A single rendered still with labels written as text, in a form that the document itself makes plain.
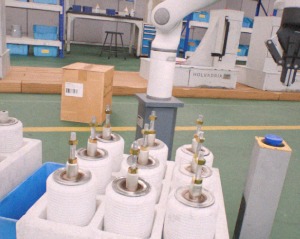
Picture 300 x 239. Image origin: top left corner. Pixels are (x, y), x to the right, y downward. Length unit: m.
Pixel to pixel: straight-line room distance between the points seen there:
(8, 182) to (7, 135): 0.13
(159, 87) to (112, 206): 0.60
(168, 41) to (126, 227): 0.69
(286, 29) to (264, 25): 2.67
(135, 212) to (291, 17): 0.49
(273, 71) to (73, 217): 2.98
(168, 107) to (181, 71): 1.68
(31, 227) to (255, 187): 0.49
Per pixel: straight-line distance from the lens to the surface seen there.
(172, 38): 1.10
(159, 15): 1.05
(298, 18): 0.69
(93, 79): 1.69
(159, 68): 1.07
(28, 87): 2.46
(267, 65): 3.32
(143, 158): 0.67
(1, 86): 2.47
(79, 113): 1.75
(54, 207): 0.61
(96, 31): 8.93
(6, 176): 0.84
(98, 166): 0.68
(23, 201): 0.90
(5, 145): 0.91
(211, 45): 3.05
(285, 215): 1.13
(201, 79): 2.86
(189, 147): 0.80
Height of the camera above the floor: 0.53
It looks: 17 degrees down
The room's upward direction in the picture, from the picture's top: 6 degrees clockwise
